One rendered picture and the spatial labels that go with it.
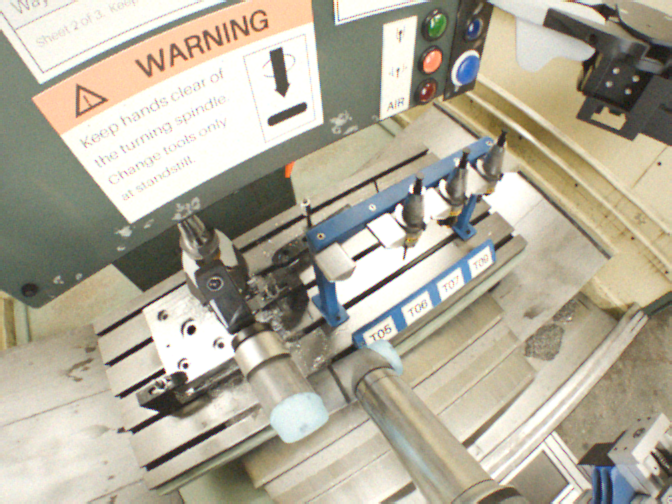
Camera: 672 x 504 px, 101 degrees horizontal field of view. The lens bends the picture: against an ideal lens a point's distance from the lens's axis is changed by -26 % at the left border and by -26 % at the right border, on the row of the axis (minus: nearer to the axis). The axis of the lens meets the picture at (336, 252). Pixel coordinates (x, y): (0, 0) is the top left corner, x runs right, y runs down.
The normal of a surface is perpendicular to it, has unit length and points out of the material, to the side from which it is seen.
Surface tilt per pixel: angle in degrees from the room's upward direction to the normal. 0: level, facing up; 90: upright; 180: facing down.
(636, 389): 0
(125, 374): 0
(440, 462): 39
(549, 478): 0
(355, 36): 90
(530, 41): 90
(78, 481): 23
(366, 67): 90
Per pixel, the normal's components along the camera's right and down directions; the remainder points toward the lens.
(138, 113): 0.54, 0.71
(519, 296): -0.39, -0.27
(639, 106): -0.46, 0.78
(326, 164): -0.05, -0.51
